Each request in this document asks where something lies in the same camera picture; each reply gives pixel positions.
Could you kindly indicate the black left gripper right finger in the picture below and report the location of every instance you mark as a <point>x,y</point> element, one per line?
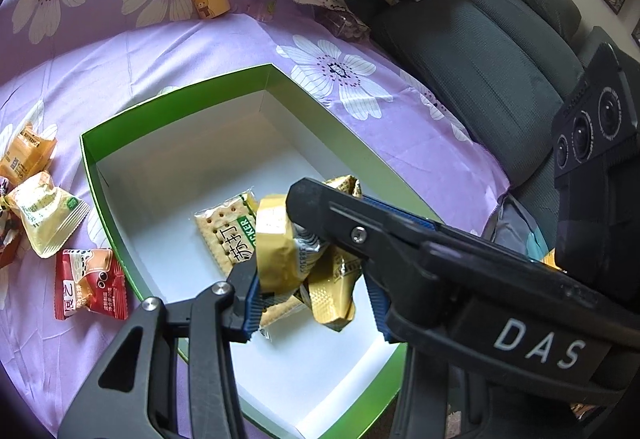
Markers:
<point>538,354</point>

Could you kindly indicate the soda cracker packet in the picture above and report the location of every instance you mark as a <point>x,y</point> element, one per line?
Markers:
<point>229,231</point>

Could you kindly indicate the red orange snack packet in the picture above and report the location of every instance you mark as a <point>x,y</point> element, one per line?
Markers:
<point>10,228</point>

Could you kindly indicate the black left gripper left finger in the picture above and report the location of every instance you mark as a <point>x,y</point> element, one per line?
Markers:
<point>131,391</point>

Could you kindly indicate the yellow gold snack packet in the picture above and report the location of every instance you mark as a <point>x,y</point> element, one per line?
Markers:
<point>297,269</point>

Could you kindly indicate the dark grey sofa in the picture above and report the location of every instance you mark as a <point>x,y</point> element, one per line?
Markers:
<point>503,68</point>

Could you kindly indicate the pale yellow snack packet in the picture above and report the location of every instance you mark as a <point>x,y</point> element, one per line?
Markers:
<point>49,214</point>

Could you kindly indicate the green white cardboard box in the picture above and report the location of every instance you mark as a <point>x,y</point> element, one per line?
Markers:
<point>153,166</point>

